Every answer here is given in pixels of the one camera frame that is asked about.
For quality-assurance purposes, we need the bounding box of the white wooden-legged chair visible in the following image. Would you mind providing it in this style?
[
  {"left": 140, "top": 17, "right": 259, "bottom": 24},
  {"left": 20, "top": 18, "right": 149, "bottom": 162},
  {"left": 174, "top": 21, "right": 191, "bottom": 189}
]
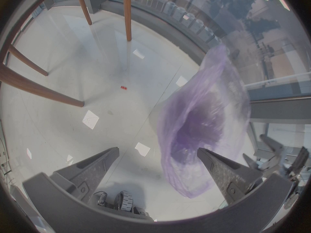
[{"left": 0, "top": 0, "right": 133, "bottom": 108}]

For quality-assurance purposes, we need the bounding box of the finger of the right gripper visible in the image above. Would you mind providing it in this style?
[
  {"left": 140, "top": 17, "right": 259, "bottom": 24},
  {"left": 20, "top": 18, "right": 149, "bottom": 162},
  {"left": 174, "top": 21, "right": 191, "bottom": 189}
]
[
  {"left": 259, "top": 134, "right": 284, "bottom": 155},
  {"left": 243, "top": 153, "right": 263, "bottom": 171}
]

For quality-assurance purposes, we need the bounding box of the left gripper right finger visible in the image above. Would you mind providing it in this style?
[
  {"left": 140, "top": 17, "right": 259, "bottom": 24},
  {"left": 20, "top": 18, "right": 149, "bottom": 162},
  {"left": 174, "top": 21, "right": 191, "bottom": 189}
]
[{"left": 197, "top": 147, "right": 263, "bottom": 206}]

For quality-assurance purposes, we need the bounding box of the purple plastic bag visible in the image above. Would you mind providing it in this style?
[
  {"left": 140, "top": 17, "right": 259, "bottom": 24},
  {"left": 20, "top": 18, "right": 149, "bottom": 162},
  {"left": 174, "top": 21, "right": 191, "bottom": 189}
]
[{"left": 157, "top": 44, "right": 251, "bottom": 199}]

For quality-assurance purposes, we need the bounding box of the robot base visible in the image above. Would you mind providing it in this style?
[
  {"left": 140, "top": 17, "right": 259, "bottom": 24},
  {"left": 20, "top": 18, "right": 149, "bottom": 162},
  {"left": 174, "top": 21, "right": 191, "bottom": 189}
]
[{"left": 90, "top": 190, "right": 156, "bottom": 223}]

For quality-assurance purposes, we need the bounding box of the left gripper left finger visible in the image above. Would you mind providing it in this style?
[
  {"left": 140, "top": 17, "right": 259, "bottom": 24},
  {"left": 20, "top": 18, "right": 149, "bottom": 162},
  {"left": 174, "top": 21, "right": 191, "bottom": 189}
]
[{"left": 51, "top": 147, "right": 120, "bottom": 202}]

